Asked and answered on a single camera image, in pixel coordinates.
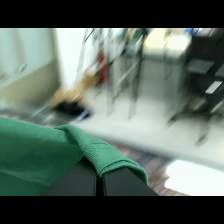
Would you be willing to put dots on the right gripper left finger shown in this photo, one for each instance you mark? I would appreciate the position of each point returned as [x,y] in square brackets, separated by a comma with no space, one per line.
[78,181]

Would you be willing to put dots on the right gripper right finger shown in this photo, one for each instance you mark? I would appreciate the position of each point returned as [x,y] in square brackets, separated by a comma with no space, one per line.
[125,183]

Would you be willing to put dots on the green garment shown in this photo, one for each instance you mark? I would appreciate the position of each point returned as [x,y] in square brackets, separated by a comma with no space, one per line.
[36,153]

